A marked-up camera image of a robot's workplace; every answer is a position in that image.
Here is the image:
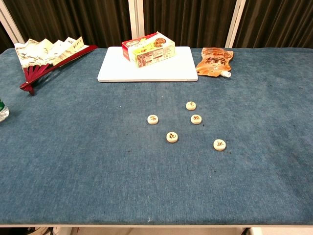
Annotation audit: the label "white rectangular board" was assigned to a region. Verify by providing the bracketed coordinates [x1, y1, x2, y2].
[97, 46, 199, 83]

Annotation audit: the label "red yellow snack box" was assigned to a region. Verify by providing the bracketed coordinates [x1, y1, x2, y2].
[121, 31, 176, 69]

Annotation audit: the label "blue table cloth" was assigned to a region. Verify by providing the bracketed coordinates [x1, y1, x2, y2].
[0, 47, 313, 226]

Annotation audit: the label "orange spout pouch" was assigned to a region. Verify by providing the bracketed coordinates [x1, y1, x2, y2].
[196, 47, 234, 78]

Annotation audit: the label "dark curtain panel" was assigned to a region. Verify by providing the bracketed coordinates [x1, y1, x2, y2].
[233, 0, 313, 49]
[143, 0, 238, 48]
[2, 0, 130, 48]
[0, 21, 15, 54]

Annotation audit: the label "paper folding fan red ribs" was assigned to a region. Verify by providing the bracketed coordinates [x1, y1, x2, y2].
[14, 36, 98, 96]

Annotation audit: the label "clear water bottle green label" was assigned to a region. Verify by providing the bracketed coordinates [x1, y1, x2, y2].
[0, 98, 10, 122]

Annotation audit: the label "white frame post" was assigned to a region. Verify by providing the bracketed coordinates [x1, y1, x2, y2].
[128, 0, 144, 41]
[224, 0, 246, 48]
[0, 0, 25, 44]

